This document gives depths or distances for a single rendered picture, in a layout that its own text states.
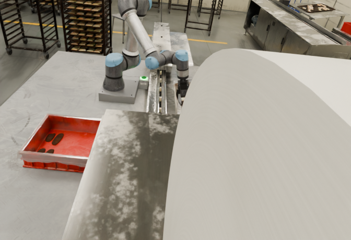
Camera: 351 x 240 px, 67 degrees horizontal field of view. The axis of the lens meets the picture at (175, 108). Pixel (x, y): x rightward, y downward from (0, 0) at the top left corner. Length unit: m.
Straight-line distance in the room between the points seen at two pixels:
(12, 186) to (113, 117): 0.67
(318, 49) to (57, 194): 3.67
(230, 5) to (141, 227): 8.61
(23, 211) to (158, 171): 0.73
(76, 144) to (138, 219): 0.97
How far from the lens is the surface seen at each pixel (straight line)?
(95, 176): 0.71
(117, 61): 1.80
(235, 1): 9.02
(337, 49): 4.32
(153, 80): 2.09
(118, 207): 0.65
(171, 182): 0.21
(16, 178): 1.44
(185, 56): 1.56
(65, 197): 1.31
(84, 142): 1.54
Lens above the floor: 1.83
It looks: 33 degrees down
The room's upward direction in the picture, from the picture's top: 8 degrees clockwise
